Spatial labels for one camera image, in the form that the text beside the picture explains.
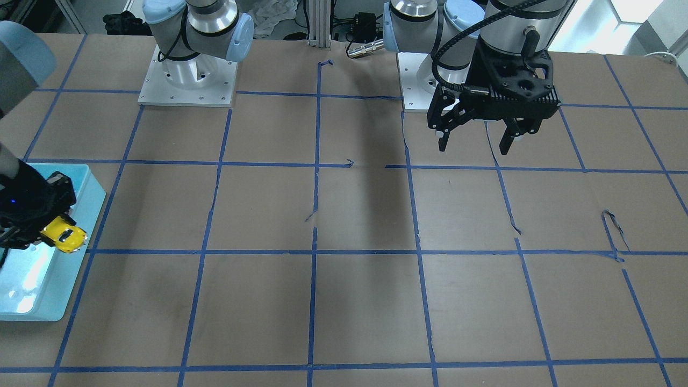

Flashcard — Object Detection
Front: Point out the yellow toy beetle car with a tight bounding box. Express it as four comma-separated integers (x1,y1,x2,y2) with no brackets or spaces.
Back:
40,214,88,253

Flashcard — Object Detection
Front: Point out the light blue plastic bin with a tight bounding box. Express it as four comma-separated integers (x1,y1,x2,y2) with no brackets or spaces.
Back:
1,163,105,321

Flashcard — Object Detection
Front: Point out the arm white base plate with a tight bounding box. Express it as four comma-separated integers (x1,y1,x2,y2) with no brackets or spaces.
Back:
397,52,438,113
138,47,239,108

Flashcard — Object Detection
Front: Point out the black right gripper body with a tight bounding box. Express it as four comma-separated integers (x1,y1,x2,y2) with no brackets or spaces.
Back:
1,161,76,248

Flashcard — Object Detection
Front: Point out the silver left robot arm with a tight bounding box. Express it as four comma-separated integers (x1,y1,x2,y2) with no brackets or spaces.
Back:
382,1,574,155

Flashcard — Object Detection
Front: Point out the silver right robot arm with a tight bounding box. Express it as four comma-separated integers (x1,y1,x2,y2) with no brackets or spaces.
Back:
1,1,255,253

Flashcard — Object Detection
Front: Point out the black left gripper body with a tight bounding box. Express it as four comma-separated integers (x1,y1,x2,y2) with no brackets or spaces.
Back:
427,38,561,135

